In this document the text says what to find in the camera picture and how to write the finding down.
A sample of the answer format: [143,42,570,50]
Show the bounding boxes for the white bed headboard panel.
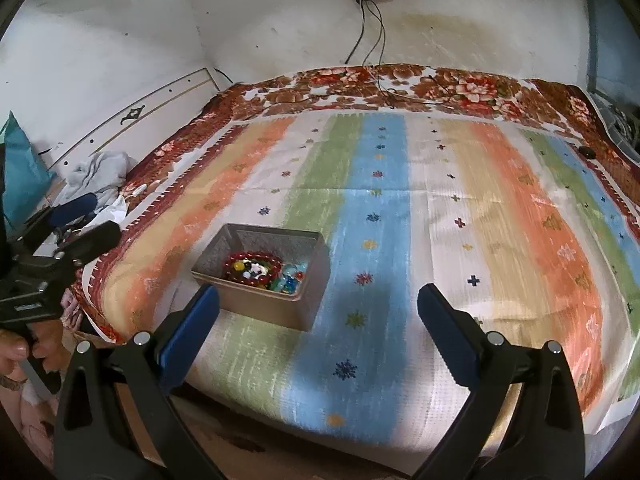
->
[35,67,220,177]

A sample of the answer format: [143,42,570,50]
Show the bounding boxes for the blue glass beads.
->
[270,260,308,296]

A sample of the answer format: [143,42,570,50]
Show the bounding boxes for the striped colourful bed cover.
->
[82,111,639,452]

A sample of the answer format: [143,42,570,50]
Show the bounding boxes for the red bead bracelet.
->
[221,250,286,288]

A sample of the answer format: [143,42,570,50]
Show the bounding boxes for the metal clothes rack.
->
[584,0,640,151]

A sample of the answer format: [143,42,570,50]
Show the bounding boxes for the grey jewelry box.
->
[191,223,331,332]

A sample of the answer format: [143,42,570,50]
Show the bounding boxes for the teal bag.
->
[1,112,54,235]

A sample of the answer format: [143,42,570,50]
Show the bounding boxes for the small black object on bed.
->
[578,146,597,159]

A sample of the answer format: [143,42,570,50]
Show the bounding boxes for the person's left hand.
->
[1,318,70,391]

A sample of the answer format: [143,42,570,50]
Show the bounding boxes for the floral red blanket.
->
[69,63,640,346]

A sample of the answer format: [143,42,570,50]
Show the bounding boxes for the black power cable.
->
[361,0,452,111]
[342,1,369,66]

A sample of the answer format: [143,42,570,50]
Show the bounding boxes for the white crumpled cloth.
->
[54,152,134,233]

